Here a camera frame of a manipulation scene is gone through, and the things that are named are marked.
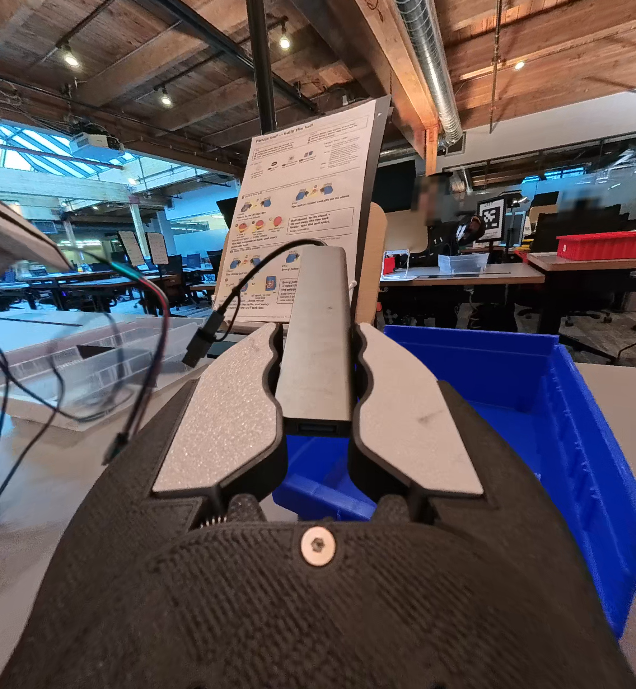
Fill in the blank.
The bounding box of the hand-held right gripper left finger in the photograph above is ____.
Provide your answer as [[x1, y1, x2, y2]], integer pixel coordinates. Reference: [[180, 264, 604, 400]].
[[151, 322, 288, 500]]

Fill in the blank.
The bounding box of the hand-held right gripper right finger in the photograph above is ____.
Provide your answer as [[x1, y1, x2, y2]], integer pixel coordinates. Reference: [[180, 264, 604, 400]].
[[348, 322, 485, 510]]

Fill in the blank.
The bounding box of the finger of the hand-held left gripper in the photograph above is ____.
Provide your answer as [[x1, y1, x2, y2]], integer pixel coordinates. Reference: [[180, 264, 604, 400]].
[[0, 182, 75, 282]]

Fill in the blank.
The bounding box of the black hub cable with plug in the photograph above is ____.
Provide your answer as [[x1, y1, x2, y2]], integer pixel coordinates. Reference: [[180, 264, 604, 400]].
[[181, 238, 319, 368]]

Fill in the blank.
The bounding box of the clear plastic bin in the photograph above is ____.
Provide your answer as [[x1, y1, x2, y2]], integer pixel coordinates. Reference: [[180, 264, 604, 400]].
[[0, 315, 211, 431]]

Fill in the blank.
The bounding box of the blue plastic bin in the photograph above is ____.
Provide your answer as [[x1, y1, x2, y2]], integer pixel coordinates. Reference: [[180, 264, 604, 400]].
[[272, 324, 636, 638]]

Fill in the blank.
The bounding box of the blue cable with teal plug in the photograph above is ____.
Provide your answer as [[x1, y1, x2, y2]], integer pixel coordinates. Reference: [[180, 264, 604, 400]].
[[0, 318, 138, 545]]

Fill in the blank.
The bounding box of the background wooden desk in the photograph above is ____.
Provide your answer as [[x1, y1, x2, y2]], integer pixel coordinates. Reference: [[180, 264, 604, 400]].
[[527, 252, 636, 274], [380, 263, 546, 287]]

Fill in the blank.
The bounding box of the ceiling projector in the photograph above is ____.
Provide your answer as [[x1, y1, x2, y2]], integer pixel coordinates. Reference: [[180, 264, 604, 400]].
[[70, 131, 126, 160]]

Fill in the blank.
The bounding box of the small clear box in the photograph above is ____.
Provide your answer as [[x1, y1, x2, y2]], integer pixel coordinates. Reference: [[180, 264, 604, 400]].
[[438, 252, 490, 276]]

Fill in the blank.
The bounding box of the tan wooden board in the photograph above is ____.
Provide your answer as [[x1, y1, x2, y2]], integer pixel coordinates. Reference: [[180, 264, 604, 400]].
[[350, 202, 389, 325]]

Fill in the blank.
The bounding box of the black and white tag board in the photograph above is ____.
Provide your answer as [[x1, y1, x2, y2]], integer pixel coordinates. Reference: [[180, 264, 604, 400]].
[[477, 196, 508, 241]]

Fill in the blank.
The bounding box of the printed instruction sheet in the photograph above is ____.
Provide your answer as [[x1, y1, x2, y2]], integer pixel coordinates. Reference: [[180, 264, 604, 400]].
[[213, 97, 391, 324]]

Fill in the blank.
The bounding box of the red plastic bin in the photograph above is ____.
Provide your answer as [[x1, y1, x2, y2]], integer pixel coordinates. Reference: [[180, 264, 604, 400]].
[[556, 230, 636, 262]]

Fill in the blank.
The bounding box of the black ceiling pole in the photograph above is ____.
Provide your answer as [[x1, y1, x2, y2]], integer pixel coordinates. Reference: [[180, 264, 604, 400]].
[[245, 0, 279, 135]]

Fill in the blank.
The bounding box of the silver ventilation duct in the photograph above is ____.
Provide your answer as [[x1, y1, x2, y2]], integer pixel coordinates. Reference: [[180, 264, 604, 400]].
[[395, 0, 465, 150]]

